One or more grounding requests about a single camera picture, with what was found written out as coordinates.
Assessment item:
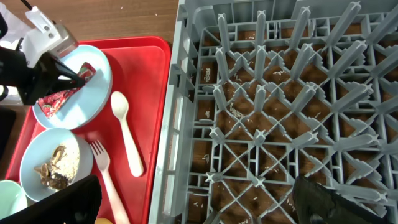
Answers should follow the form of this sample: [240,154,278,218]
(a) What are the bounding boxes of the rice and food scraps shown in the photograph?
[34,144,80,191]

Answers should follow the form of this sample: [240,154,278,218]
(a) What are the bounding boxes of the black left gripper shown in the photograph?
[1,47,85,105]

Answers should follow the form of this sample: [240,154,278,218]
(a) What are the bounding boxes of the white plastic spoon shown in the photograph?
[111,91,144,177]

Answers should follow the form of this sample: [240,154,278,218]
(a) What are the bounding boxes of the white plastic fork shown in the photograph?
[90,140,130,224]

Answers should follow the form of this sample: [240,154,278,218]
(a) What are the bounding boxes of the light blue round plate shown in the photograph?
[32,45,113,130]

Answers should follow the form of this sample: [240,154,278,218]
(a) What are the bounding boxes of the grey dishwasher rack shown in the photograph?
[147,1,397,223]

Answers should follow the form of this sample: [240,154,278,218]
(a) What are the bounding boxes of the red candy wrapper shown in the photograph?
[37,62,96,119]

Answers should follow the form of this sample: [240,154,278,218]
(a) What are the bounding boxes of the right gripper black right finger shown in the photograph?
[292,176,386,224]

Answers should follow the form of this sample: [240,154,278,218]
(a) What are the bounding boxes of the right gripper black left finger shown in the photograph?
[1,175,102,224]

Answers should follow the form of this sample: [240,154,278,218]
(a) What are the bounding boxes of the mint green bowl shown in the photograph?
[0,180,28,219]

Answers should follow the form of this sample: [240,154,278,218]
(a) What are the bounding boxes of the light blue bowl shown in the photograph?
[19,128,93,202]

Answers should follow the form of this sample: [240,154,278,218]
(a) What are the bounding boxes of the yellow plastic cup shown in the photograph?
[95,218,113,224]

